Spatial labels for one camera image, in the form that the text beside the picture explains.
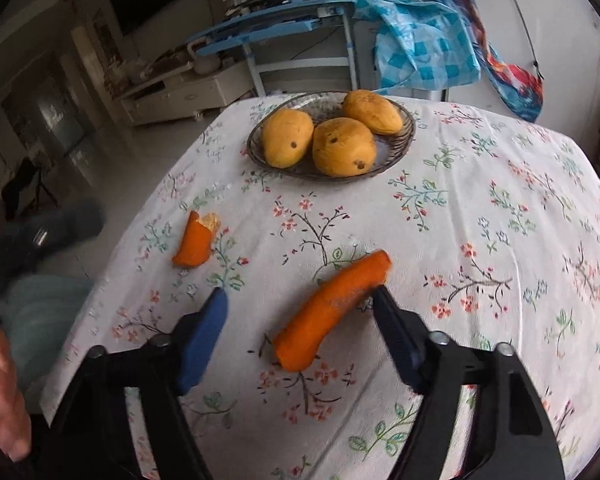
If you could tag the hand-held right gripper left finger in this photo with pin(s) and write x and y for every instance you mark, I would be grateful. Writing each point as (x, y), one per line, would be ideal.
(202, 340)

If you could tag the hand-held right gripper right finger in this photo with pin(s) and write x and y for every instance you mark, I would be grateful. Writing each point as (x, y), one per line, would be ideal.
(400, 340)

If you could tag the orange carrot piece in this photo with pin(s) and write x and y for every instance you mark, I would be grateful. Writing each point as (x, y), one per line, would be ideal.
(320, 320)

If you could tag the person's left hand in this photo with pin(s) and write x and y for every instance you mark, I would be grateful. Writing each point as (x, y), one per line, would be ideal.
(2, 400)

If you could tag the black stand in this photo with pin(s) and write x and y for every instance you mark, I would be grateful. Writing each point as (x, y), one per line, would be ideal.
(27, 185)

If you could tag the curled orange fruit peel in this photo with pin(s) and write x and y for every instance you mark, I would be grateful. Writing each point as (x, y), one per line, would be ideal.
(192, 247)

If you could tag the floral white tablecloth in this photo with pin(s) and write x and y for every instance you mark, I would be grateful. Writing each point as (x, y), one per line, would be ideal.
(480, 260)

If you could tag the white television cabinet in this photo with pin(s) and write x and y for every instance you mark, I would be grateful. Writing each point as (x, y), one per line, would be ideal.
(180, 97)

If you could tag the yellow mango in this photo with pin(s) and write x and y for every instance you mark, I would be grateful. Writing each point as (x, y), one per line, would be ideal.
(372, 110)
(342, 147)
(285, 137)

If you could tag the grey kettlebell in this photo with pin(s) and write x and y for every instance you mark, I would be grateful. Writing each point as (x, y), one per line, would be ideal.
(205, 62)

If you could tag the woven fruit plate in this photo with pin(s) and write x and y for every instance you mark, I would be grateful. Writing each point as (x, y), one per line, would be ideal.
(325, 106)

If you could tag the blue checked plastic bag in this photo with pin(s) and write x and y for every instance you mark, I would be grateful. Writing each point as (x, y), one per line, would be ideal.
(420, 50)

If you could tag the blue study desk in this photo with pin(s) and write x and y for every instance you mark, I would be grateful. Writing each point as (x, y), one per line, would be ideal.
(275, 22)

